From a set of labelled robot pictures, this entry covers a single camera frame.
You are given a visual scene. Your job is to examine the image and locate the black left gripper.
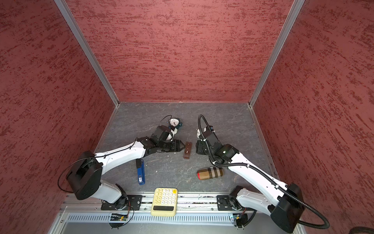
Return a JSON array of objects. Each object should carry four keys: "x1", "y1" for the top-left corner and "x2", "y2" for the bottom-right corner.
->
[{"x1": 158, "y1": 140, "x2": 186, "y2": 153}]

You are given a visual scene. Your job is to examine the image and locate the brown weekly pill organizer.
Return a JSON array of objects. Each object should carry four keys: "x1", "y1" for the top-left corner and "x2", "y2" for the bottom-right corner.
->
[{"x1": 183, "y1": 142, "x2": 192, "y2": 160}]

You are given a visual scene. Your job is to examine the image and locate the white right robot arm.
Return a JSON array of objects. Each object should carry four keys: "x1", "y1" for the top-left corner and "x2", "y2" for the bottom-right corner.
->
[{"x1": 197, "y1": 126, "x2": 306, "y2": 233}]

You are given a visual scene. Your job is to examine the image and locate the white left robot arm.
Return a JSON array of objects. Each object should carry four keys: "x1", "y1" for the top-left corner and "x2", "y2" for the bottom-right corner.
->
[{"x1": 66, "y1": 122, "x2": 185, "y2": 210}]

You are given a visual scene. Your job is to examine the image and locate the teal dial kitchen scale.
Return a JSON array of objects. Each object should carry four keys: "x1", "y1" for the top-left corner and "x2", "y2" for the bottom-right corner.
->
[{"x1": 169, "y1": 118, "x2": 183, "y2": 129}]

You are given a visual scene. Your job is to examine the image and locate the plaid checkered pouch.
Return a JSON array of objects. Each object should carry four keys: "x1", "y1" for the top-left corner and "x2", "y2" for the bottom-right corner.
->
[{"x1": 197, "y1": 167, "x2": 224, "y2": 180}]

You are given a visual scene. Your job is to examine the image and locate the yellow calculator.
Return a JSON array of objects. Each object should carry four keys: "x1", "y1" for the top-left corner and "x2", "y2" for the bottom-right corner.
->
[{"x1": 151, "y1": 188, "x2": 178, "y2": 217}]

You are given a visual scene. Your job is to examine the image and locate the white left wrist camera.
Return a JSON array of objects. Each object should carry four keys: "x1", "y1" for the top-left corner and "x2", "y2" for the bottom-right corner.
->
[{"x1": 168, "y1": 128, "x2": 178, "y2": 140}]

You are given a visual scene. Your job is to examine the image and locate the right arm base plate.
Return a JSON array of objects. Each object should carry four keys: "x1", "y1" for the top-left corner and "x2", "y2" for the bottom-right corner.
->
[{"x1": 216, "y1": 195, "x2": 254, "y2": 212}]

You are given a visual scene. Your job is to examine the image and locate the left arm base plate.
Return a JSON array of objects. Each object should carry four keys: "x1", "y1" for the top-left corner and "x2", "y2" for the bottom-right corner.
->
[{"x1": 101, "y1": 195, "x2": 143, "y2": 212}]

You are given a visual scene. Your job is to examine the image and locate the black corrugated right cable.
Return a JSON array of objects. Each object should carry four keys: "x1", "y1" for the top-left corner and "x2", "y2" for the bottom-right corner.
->
[{"x1": 197, "y1": 114, "x2": 331, "y2": 230}]

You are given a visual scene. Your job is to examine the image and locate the aluminium corner post right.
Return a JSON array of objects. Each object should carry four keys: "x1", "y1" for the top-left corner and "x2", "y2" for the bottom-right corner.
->
[{"x1": 249, "y1": 0, "x2": 305, "y2": 108}]

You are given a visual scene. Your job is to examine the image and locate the aluminium corner post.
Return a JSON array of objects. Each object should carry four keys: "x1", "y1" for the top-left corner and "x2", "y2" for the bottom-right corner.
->
[
  {"x1": 54, "y1": 0, "x2": 120, "y2": 108},
  {"x1": 249, "y1": 0, "x2": 305, "y2": 108}
]

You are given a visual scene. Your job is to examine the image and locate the aluminium corner post left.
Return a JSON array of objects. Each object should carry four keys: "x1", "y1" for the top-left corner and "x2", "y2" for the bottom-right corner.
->
[{"x1": 54, "y1": 0, "x2": 120, "y2": 108}]

